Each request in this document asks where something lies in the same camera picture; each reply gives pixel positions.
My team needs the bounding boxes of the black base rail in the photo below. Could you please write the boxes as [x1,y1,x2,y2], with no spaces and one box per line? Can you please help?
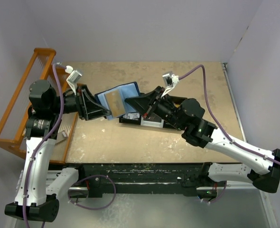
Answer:
[65,162,225,198]

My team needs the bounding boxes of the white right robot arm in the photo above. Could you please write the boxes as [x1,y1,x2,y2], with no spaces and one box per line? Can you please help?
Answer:
[125,86,280,193]

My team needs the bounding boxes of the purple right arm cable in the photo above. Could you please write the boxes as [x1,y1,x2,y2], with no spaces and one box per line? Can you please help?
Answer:
[177,64,280,206]

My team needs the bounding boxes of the blue leather card holder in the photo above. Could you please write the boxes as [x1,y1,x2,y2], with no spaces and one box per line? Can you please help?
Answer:
[94,82,140,120]

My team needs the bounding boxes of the small grey box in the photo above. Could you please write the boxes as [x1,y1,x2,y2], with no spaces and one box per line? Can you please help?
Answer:
[56,131,68,143]

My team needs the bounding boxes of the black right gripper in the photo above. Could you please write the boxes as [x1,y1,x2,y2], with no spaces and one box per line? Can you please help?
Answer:
[125,86,186,131]

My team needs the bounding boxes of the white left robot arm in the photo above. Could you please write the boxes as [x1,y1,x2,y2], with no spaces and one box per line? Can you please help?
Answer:
[5,80,111,227]

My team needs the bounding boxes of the orange wooden rack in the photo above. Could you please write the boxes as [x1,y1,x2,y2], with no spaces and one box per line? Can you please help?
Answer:
[0,48,78,164]

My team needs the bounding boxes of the aluminium frame rail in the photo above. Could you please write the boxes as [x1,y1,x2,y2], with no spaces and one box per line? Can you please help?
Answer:
[46,170,255,189]

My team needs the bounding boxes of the white middle bin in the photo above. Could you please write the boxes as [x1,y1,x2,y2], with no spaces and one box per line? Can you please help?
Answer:
[140,113,164,128]

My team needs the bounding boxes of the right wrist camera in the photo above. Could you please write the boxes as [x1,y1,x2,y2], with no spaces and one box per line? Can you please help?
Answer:
[161,71,179,97]

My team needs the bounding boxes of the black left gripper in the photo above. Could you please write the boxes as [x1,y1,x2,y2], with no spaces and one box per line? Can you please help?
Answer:
[49,84,111,119]

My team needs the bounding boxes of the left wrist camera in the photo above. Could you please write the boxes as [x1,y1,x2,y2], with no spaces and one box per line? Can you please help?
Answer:
[65,66,83,94]

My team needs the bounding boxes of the black bin with gold cards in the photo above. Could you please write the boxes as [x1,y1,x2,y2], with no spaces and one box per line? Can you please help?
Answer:
[163,95,187,129]

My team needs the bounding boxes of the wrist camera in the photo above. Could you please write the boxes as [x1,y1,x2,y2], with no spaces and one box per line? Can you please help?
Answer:
[161,71,179,97]
[65,66,83,94]

